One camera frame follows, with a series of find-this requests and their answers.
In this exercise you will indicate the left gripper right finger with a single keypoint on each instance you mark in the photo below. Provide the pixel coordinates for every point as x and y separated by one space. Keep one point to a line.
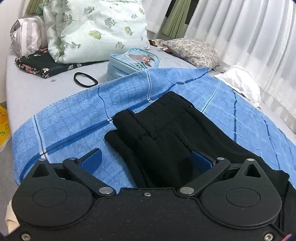
235 195

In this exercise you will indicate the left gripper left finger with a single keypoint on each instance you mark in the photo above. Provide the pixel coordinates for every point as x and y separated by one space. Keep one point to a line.
54 195

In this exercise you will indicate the black pants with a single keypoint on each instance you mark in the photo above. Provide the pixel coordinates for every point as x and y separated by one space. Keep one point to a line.
160 145

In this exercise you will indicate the blue checked blanket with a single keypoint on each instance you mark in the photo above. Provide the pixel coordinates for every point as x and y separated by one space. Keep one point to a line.
77 124

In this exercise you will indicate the yellow mat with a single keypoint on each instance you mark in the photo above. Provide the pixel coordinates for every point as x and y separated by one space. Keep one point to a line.
5 132

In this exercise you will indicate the white pillow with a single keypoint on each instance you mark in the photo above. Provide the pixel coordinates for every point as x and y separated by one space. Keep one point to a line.
242 82

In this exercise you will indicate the black hair band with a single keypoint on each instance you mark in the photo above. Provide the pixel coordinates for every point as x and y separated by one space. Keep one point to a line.
84 80

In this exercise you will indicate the dark floral garment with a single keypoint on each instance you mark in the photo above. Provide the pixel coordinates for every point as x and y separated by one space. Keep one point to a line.
41 63

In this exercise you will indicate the light blue zip bag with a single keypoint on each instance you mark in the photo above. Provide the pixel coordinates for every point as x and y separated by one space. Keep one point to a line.
132 61

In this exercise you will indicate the grey patterned pillow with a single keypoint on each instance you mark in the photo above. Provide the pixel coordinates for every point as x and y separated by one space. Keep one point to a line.
194 51

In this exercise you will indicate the white sheer curtain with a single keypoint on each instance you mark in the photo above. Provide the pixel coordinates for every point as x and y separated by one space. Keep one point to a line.
258 36

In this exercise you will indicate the white floral quilt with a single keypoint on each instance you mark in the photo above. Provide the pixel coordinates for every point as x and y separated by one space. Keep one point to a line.
89 31

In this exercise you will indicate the green curtain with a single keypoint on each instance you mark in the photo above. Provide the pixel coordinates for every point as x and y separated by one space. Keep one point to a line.
175 23

